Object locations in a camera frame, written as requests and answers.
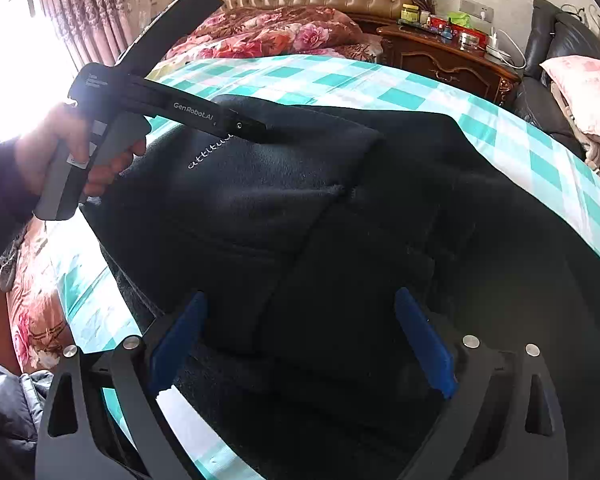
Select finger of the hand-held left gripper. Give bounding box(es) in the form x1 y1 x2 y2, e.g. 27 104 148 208
236 109 282 144

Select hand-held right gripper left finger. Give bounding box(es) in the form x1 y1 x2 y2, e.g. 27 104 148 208
34 290 208 480

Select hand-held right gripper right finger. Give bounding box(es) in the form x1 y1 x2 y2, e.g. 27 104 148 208
394 287 568 480

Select black pants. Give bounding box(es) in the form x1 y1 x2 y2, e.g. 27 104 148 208
80 94 600 480

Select person's left forearm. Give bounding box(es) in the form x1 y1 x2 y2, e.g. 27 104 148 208
0 137 43 281

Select person's left hand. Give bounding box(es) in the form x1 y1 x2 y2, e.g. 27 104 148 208
17 102 148 196

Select teal checked table cloth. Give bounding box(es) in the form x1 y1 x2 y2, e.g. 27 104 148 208
45 52 600 480

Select floral bed sheet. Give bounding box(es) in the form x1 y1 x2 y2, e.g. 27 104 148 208
0 217 76 373

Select pink patterned curtain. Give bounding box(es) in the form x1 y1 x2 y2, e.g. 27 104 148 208
32 0 136 68

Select black puffy jacket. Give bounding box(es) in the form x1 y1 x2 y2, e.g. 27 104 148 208
0 357 51 480

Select dark wooden nightstand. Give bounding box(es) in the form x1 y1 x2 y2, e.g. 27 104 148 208
377 22 523 108

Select red box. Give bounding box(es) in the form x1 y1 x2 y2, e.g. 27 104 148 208
428 16 487 47

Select black leather armchair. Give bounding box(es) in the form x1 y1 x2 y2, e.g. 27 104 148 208
512 0 600 161

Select beige folded blanket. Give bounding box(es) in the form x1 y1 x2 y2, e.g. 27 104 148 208
550 82 598 148

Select large pink floral pillow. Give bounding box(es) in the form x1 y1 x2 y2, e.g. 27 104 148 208
539 55 600 143

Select grey wall socket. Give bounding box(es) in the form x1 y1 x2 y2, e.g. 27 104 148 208
459 0 495 23

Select white cable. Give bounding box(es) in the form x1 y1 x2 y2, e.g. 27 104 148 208
500 30 528 69

